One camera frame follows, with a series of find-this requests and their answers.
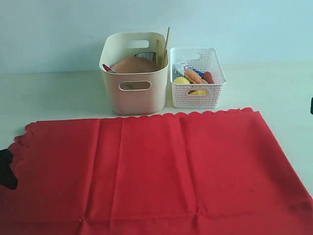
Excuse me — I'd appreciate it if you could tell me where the yellow lemon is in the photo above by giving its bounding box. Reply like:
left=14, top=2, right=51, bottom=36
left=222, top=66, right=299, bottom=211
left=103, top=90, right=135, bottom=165
left=173, top=76, right=190, bottom=84

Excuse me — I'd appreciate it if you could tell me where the cream plastic bin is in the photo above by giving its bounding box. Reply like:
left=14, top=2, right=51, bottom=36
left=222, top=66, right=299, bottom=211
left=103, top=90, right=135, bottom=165
left=99, top=32, right=169, bottom=115

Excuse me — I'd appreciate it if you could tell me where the white perforated plastic basket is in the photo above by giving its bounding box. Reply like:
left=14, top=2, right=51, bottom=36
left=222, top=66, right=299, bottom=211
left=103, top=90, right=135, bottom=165
left=170, top=47, right=226, bottom=109

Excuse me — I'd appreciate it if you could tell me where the brown round plate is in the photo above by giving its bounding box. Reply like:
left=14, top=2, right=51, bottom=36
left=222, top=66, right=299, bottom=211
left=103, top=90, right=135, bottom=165
left=110, top=57, right=157, bottom=90

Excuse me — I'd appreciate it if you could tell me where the steel table knife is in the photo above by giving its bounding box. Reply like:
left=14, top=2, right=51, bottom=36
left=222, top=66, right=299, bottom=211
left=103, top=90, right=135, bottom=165
left=102, top=64, right=116, bottom=73

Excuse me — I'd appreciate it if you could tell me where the fried chicken nugget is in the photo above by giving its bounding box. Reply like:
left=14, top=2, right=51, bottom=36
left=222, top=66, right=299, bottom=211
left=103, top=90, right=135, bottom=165
left=184, top=69, right=208, bottom=84

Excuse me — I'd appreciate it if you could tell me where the yellow cheese wedge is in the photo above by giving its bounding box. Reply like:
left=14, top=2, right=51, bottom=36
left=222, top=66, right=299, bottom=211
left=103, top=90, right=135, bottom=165
left=188, top=90, right=207, bottom=95

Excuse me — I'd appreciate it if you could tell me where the stainless steel cup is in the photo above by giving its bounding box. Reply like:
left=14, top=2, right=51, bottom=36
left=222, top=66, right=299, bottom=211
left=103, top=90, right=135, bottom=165
left=134, top=51, right=157, bottom=63

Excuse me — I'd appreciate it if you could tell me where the blue white milk carton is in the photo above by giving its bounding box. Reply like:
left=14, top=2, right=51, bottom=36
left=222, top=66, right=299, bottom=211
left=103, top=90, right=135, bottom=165
left=172, top=61, right=203, bottom=78

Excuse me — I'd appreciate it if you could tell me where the red sausage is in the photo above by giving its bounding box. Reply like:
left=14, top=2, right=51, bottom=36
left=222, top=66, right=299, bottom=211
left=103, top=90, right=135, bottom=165
left=202, top=71, right=214, bottom=84

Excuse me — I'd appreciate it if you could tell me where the wooden chopstick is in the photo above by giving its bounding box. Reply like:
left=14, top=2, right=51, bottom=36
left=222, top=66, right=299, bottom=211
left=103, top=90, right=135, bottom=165
left=160, top=27, right=170, bottom=69
left=156, top=39, right=160, bottom=67

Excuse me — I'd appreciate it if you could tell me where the red scalloped table cloth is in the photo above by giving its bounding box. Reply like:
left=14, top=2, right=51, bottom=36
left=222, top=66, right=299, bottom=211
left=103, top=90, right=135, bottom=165
left=0, top=108, right=313, bottom=235

